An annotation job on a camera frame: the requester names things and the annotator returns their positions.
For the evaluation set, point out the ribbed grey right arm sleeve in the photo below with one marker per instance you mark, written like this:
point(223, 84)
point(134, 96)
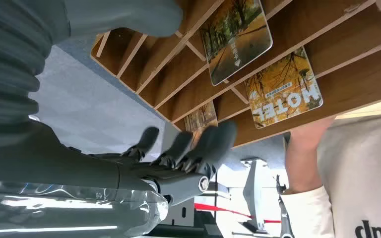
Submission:
point(9, 65)

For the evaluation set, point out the wooden slotted card rack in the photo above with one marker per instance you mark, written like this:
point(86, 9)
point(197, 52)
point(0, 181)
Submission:
point(348, 75)

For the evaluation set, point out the grey metal stand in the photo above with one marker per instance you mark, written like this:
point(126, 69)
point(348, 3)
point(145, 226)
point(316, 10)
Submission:
point(254, 193)

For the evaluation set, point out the red barrier tape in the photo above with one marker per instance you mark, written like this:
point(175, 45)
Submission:
point(220, 209)

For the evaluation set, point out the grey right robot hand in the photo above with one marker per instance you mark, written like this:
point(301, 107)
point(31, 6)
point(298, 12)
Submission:
point(62, 184)

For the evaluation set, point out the autumn tree key card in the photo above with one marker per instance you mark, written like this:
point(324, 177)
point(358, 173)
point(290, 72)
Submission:
point(200, 120)

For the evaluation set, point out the yellow hotel key card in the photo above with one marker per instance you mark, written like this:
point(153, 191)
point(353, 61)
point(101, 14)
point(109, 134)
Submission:
point(284, 92)

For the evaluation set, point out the black tripod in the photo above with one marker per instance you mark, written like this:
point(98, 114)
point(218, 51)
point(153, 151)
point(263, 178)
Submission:
point(284, 213)

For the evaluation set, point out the person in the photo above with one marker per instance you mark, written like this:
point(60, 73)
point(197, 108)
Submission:
point(368, 164)

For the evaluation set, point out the autumn path key card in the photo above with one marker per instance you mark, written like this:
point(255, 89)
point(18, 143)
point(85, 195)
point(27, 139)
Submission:
point(236, 42)

